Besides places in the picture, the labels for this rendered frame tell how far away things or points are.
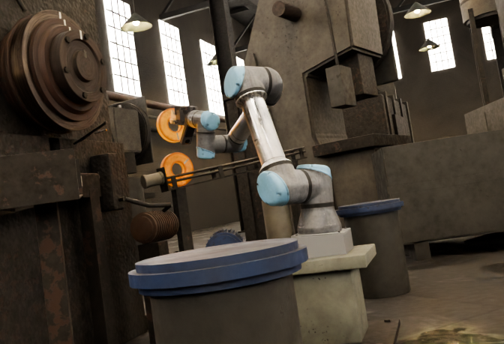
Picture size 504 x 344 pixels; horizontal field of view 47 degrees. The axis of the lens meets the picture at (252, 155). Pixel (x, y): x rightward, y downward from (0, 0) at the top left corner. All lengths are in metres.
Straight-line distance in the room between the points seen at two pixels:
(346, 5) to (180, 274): 3.90
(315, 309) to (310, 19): 3.17
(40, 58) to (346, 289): 1.33
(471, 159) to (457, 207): 0.32
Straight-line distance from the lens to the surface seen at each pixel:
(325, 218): 1.95
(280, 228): 2.54
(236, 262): 0.91
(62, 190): 1.61
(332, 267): 1.86
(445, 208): 3.84
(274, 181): 1.85
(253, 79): 2.04
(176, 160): 2.60
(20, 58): 2.20
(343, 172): 4.52
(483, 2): 10.56
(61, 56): 2.22
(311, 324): 1.97
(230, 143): 2.38
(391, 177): 3.78
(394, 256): 2.74
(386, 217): 2.72
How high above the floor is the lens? 0.50
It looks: 5 degrees up
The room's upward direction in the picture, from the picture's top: 8 degrees counter-clockwise
